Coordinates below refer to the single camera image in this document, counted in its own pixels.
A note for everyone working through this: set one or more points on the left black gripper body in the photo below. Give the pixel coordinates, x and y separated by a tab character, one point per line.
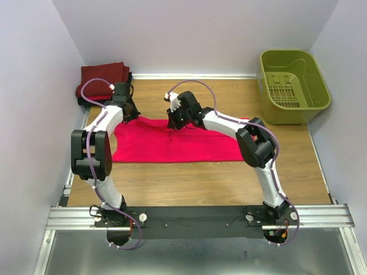
133	112

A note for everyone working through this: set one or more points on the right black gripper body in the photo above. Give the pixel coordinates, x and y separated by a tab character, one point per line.
178	118

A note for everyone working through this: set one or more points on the pink t shirt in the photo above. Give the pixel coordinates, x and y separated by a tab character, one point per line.
146	140

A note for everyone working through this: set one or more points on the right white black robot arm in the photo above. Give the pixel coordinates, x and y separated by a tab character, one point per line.
256	144

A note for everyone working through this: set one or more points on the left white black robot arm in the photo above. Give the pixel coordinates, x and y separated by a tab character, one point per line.
91	156

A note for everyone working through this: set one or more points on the folded dark red shirt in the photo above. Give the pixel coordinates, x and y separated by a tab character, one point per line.
117	70

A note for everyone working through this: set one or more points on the folded bright red shirt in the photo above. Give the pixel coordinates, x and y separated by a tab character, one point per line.
98	91

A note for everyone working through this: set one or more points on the folded black shirt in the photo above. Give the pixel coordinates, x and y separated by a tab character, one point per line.
84	101

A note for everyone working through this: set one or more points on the olive green plastic bin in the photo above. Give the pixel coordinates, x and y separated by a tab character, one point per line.
291	87

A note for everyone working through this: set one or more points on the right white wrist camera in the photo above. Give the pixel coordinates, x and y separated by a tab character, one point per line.
174	101

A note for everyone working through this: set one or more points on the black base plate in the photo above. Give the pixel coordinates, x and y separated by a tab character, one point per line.
195	223

